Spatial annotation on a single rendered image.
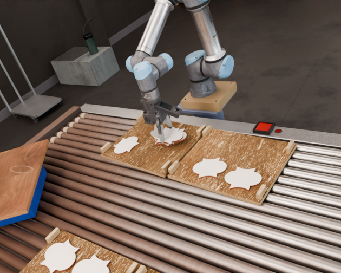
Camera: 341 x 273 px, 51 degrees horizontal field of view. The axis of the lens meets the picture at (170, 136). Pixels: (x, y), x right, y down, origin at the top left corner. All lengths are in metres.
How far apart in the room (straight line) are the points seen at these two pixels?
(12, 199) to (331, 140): 1.30
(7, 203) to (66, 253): 0.36
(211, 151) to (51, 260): 0.75
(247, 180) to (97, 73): 3.84
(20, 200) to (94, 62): 3.58
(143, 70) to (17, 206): 0.72
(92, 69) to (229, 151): 3.60
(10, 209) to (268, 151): 1.04
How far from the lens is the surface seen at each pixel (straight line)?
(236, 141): 1.57
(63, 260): 1.35
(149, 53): 1.64
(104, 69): 5.07
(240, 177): 1.38
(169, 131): 1.64
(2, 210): 1.56
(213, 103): 1.91
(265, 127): 1.64
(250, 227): 1.25
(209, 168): 1.45
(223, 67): 1.82
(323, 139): 1.57
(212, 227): 1.26
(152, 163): 1.57
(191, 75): 1.96
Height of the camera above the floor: 1.87
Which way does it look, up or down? 33 degrees down
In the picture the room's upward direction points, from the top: 17 degrees counter-clockwise
